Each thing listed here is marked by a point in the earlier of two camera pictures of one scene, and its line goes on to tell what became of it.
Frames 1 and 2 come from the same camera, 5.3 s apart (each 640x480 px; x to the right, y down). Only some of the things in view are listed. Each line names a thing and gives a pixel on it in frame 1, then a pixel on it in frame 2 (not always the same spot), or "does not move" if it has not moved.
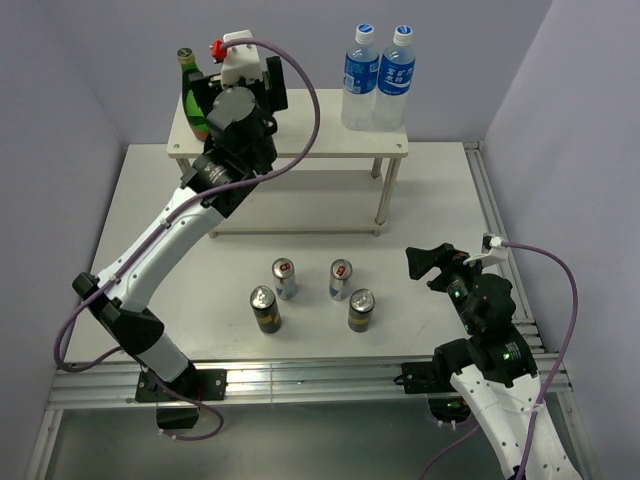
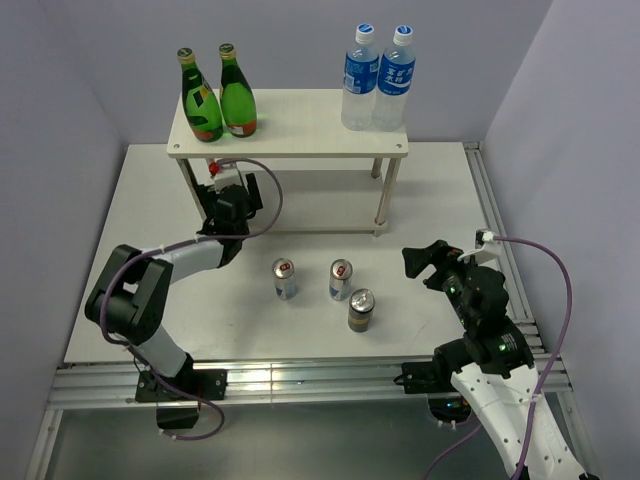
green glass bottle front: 199,123 does not move
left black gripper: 270,89 → 207,198
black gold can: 360,309 does not move
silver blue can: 283,270 does not move
